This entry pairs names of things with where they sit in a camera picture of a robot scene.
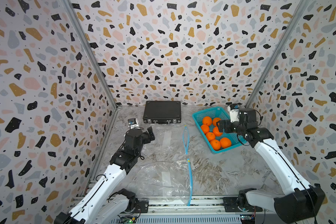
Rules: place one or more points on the orange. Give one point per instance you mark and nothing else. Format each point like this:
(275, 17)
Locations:
(215, 120)
(217, 132)
(207, 121)
(205, 128)

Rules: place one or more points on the green circuit board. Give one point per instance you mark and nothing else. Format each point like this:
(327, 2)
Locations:
(128, 219)

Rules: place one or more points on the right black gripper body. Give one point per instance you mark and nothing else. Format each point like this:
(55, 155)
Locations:
(235, 128)

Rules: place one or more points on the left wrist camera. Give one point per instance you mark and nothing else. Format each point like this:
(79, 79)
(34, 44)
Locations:
(132, 122)

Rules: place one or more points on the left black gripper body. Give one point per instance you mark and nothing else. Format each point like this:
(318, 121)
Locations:
(145, 139)

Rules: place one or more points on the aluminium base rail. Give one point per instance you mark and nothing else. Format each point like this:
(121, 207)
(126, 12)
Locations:
(203, 210)

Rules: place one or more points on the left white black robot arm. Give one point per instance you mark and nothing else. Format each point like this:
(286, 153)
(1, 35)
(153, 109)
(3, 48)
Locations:
(103, 204)

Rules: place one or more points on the orange fruit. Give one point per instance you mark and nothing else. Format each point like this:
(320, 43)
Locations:
(215, 144)
(210, 136)
(225, 143)

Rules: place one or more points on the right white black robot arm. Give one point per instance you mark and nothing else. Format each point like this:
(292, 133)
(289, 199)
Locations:
(300, 200)

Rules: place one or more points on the teal plastic basket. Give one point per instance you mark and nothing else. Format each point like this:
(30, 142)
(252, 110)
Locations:
(217, 112)

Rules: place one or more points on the clear zip-top bag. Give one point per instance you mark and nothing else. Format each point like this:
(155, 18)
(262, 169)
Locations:
(169, 181)
(167, 150)

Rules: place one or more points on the black hard case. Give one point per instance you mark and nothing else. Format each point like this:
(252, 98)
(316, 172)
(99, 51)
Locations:
(162, 112)

